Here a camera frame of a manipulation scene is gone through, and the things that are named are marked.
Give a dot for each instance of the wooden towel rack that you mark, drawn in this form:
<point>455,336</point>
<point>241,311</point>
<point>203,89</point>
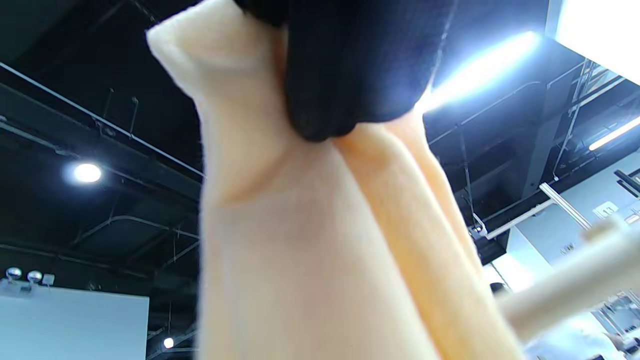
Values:
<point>575,280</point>

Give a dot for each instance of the person's right hand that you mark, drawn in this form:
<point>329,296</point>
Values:
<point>360,60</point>

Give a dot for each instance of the peach towel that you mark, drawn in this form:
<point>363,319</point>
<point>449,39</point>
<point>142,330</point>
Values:
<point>300,250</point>

